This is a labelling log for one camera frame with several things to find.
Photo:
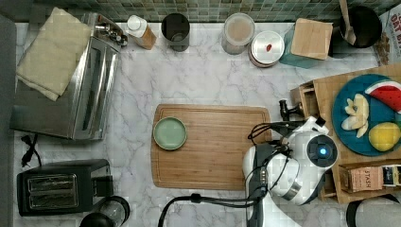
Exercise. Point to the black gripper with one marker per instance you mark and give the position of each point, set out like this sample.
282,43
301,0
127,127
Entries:
286,112

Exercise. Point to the wooden drawer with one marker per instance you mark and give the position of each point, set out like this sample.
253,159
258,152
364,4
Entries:
304,96

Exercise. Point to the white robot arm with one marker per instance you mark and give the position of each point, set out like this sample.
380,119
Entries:
292,168

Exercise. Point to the wooden drawer cabinet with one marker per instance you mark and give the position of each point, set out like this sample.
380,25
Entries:
327,98

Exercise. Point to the plush peeled banana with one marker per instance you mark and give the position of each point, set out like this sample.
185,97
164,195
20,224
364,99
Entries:
358,113

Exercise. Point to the teal box with bamboo lid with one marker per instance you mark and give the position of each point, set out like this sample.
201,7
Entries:
307,43

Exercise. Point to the blue round plate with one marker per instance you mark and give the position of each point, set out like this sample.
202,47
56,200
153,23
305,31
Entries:
378,113

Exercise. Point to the stash tea box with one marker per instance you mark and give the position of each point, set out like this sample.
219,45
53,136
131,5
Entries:
364,179

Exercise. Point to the plush yellow lemon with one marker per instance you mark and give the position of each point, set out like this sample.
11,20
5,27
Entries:
384,136

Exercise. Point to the wooden spoon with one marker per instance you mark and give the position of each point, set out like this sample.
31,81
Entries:
349,35

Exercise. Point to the wooden tea box organizer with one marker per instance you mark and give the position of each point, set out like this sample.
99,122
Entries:
345,168

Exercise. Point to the plush watermelon slice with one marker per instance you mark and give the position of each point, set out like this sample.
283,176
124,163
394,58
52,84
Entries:
388,92

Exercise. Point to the clear cereal jar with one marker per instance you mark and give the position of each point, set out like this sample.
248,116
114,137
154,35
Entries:
237,33

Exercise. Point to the dark tea box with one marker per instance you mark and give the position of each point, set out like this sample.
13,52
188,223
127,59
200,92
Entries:
391,175

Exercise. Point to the oat cereal box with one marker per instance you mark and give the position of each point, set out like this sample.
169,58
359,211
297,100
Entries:
388,48

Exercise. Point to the large bamboo cutting board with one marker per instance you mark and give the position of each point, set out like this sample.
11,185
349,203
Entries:
212,155

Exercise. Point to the black utensil pot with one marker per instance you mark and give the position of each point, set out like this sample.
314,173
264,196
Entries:
366,25

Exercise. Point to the green ceramic bowl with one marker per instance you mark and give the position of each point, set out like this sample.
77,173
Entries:
169,133

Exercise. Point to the dark metal cup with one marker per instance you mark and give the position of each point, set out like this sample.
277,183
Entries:
175,28

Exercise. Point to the white-capped seasoning bottle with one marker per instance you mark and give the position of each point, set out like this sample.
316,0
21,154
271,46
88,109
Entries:
142,34

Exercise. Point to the stainless toaster oven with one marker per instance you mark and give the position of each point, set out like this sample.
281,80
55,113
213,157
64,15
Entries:
81,113

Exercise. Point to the black two-slot toaster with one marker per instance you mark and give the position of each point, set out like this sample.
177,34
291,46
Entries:
64,187

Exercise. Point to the beige folded towel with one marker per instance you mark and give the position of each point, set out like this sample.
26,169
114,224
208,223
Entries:
52,58

